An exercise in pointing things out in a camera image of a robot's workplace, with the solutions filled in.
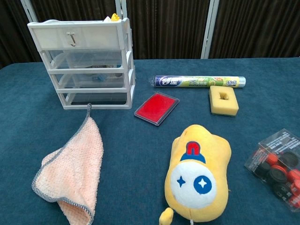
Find red ink pad clear case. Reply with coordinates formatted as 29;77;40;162
134;91;180;127

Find yellow plush toy white face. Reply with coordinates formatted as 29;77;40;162
158;124;232;225

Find small pink white object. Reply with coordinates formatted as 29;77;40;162
31;103;104;225

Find plastic wrap roll printed label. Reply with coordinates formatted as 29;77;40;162
148;75;247;89

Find clear plastic drawer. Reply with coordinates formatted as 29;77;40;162
55;74;126;89
48;49;125;70
64;92;128;105

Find yellow sponge with rectangular hole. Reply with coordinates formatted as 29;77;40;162
209;85;240;117

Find blue felt table cover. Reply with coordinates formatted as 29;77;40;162
0;57;300;225

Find clear box red black caps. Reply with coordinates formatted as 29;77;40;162
244;128;300;213

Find dark brown pleated curtain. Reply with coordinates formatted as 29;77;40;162
0;0;300;68

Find white plastic drawer organizer frame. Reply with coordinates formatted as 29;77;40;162
27;17;136;111

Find white metal frame post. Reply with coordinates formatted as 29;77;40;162
201;0;222;59
114;0;128;19
20;0;38;23

